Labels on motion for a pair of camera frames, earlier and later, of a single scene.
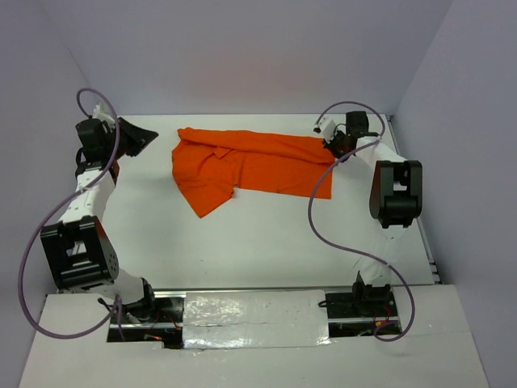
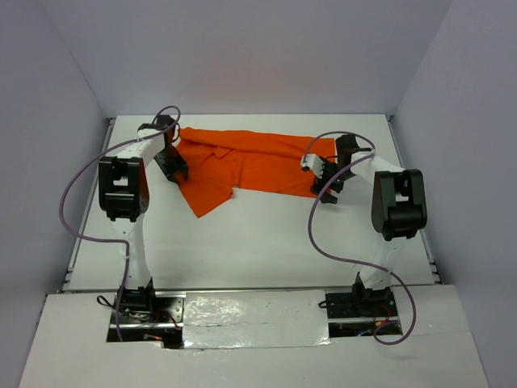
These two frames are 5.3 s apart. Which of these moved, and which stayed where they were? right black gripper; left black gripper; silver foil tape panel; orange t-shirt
Moved: right black gripper; left black gripper
Stayed: orange t-shirt; silver foil tape panel
